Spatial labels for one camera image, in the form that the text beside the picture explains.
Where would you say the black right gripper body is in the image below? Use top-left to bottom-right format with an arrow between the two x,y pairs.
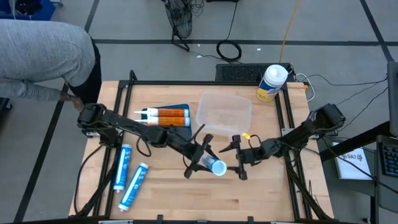
231,134 -> 270,181

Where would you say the orange sealant tube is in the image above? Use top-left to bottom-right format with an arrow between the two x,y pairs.
133,108 -> 190,118
135,116 -> 191,128

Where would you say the yellow cable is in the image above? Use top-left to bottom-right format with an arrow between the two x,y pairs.
279,0 -> 303,63

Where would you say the person's hand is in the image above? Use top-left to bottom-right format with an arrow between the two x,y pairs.
60,92 -> 85,113

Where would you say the coiled black cable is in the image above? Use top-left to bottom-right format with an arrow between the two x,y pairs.
216,0 -> 243,63

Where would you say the black object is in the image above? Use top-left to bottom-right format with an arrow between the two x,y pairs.
0,98 -> 12,125

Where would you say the black floor fan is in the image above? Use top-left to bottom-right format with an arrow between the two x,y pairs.
163,0 -> 193,52

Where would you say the black aluminium table frame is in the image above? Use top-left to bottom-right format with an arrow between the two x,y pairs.
74,70 -> 335,222

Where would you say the white paper sheet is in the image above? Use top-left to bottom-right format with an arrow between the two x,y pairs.
331,142 -> 373,180

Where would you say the person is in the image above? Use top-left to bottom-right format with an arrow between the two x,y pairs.
0,18 -> 103,105

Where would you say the blue plastic bin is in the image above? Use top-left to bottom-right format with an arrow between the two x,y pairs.
0,0 -> 57,22

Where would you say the black diagonal bar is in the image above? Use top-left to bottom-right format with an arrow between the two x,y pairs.
320,121 -> 391,162

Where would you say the clear plastic container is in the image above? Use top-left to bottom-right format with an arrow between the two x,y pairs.
195,93 -> 253,137

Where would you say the grey monitor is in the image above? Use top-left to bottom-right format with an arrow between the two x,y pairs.
387,61 -> 398,138

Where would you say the black keyboard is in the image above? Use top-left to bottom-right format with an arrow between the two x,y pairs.
215,63 -> 295,83

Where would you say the grey keyboard device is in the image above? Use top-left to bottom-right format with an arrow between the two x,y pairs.
374,134 -> 398,215

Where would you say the blue silicone tube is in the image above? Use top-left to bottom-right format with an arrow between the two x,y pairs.
113,144 -> 132,194
200,154 -> 228,177
117,162 -> 149,212

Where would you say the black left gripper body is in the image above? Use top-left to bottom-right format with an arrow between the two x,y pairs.
183,133 -> 215,180

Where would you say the Lysol wipes canister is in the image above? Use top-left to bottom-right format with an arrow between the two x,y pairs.
256,64 -> 289,103

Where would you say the white cable loop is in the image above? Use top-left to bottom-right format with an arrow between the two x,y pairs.
295,73 -> 316,103

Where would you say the teal plastic tray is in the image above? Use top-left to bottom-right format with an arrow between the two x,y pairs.
140,103 -> 193,142

